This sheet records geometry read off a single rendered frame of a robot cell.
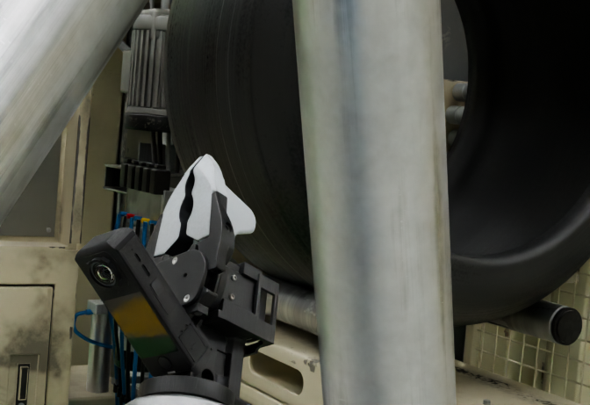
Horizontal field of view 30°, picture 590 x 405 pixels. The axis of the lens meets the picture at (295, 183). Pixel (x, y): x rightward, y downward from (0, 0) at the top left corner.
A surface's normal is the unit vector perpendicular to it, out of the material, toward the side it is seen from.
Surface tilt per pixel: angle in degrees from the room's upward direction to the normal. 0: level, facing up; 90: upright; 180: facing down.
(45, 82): 88
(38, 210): 90
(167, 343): 120
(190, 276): 66
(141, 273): 70
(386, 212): 103
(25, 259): 90
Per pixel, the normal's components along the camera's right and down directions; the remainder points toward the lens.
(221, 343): 0.74, -0.30
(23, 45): 0.64, -0.16
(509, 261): 0.51, 0.27
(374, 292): -0.15, 0.29
